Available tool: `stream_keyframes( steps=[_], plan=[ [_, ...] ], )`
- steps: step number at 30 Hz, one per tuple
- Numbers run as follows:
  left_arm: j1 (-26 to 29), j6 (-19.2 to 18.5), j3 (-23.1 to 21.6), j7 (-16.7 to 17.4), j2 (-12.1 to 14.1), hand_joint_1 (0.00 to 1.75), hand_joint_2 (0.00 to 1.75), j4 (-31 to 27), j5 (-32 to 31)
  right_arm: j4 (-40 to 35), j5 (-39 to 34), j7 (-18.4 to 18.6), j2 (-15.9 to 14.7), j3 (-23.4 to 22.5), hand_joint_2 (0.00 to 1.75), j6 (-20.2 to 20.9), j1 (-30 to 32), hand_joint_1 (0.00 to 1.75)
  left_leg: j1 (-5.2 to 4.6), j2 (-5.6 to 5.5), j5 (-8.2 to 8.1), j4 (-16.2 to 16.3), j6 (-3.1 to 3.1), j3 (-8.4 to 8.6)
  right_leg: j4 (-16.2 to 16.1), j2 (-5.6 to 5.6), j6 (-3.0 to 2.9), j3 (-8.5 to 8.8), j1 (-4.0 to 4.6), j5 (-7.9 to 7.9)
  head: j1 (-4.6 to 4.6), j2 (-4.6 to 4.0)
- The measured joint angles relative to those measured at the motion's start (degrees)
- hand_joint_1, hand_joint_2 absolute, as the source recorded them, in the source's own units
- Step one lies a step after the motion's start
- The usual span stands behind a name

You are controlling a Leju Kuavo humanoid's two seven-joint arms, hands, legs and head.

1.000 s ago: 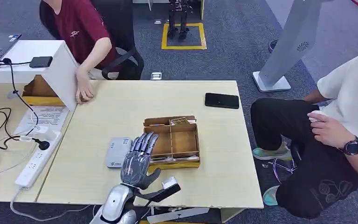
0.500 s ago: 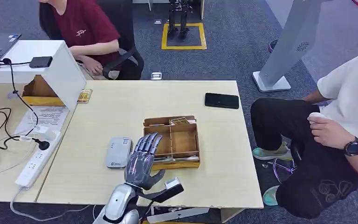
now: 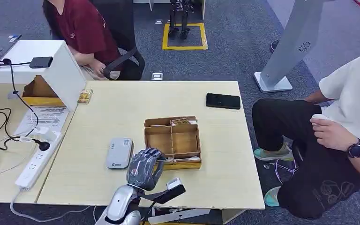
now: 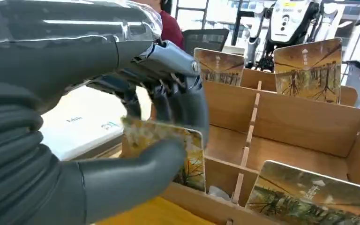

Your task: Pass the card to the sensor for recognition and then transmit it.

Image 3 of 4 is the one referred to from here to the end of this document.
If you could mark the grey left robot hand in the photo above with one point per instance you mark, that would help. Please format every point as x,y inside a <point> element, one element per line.
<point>142,170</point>

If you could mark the white cards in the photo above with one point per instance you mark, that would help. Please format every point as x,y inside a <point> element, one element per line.
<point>183,160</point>

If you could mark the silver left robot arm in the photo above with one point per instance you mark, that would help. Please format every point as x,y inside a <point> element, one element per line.
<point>121,202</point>

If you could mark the grey card reader device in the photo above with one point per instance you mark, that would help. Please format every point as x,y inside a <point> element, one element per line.
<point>119,153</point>

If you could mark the wooden card box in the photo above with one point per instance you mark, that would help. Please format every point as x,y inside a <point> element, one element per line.
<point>183,143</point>

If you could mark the brown card in box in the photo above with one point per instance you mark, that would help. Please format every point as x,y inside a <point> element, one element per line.
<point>180,121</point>

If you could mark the yellow card stack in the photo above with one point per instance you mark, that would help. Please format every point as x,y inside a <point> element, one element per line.
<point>85,96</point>

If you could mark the black plug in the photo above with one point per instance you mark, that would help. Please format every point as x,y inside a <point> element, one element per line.
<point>43,145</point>

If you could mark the white charger plug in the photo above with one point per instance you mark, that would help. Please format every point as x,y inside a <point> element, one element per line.
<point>46,133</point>

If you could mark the printed paper sheet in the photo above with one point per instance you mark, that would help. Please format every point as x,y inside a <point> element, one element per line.
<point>51,117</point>

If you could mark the black smartphone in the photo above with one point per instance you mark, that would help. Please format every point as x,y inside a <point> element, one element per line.
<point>223,101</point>

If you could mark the white power strip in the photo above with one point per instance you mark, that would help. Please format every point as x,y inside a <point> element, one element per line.
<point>32,167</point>

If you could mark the white box stand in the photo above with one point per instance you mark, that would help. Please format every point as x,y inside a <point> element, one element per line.
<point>65,76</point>

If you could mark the wooden box with yellow rim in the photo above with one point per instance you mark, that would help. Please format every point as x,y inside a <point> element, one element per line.
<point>40,92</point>

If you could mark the yellow floor tape square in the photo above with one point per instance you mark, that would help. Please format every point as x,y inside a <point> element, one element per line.
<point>184,47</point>

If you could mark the chrome chair base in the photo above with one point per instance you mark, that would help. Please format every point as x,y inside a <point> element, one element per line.
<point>287,169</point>

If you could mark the black adapter box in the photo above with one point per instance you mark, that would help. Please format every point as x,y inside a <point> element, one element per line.
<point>41,62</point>

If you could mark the small steel floor outlet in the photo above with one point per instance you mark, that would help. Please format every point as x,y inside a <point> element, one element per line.
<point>159,21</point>

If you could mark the black office chair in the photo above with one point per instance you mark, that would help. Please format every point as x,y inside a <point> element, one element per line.
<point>121,18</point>

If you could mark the person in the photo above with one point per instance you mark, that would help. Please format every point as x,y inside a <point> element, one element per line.
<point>354,102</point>
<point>83,28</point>

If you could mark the small black humanoid robot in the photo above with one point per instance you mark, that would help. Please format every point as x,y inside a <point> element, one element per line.
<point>183,18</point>

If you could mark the black shoe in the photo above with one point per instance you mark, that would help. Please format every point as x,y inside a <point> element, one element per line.
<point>273,46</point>

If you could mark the white pillar stand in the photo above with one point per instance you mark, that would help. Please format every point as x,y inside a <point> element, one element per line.
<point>295,40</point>

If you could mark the black wristwatch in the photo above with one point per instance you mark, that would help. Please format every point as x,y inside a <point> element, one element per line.
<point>356,149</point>

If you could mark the white table bracket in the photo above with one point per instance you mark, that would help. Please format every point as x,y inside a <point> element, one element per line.
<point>180,215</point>

